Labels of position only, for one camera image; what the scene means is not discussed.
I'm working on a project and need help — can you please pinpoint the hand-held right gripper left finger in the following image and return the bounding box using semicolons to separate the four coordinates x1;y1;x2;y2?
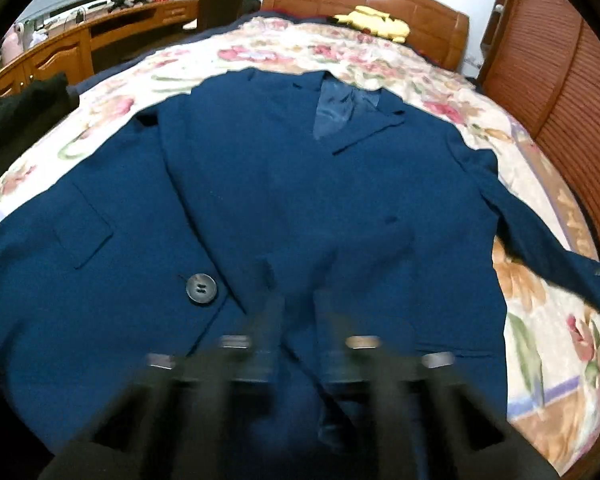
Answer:
39;296;293;480

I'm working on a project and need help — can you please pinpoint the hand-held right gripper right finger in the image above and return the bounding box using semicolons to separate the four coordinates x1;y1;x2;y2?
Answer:
314;305;561;480

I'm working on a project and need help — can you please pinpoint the navy blue suit jacket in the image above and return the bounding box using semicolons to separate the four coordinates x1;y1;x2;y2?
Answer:
0;69;600;480

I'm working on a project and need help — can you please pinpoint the floral printed blanket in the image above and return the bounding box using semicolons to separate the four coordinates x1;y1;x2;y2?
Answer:
0;16;600;479

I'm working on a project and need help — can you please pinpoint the yellow plush toy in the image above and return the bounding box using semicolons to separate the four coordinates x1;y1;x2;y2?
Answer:
334;6;411;44

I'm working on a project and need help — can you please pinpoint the dark green cloth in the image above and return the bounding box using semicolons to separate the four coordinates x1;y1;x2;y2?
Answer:
0;72;81;161

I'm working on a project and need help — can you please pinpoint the wooden bed headboard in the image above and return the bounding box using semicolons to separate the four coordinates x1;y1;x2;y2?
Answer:
261;0;470;72

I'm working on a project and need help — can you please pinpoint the dark brown chair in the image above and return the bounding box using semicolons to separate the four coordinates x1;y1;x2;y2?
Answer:
182;0;253;33

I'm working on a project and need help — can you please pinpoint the wooden louvered wardrobe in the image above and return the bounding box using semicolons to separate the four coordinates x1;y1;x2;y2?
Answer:
477;0;600;221

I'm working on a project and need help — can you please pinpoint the long wooden desk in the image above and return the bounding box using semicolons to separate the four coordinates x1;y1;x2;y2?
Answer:
0;0;203;106

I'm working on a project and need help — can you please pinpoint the pink bottle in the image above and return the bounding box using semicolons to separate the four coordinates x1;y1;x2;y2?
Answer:
2;24;28;57

